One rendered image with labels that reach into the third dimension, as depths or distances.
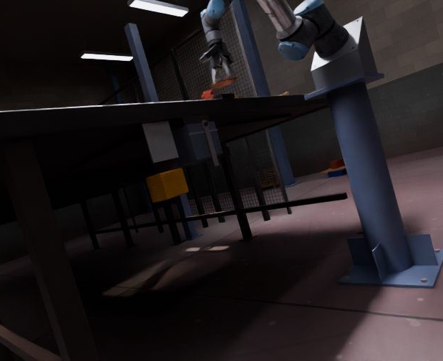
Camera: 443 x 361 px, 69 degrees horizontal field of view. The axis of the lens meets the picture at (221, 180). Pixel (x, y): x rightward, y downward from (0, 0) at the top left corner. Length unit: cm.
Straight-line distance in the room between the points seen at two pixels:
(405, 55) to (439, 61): 50
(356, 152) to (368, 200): 21
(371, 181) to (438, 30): 485
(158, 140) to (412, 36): 559
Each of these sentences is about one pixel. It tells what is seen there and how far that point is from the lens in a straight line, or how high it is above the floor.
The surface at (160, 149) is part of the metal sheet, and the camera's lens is 101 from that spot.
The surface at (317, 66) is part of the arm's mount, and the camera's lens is 159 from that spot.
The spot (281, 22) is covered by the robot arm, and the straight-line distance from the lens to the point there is 140.
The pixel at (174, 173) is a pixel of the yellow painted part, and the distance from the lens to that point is 99.
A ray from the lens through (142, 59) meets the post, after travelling 378.
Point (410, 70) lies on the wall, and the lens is 624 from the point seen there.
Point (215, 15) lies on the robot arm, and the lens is 162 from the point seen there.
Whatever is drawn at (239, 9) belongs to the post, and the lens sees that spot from 635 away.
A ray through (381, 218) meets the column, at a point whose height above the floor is 26.
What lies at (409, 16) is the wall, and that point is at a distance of 635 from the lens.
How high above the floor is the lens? 67
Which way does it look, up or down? 2 degrees down
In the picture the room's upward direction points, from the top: 16 degrees counter-clockwise
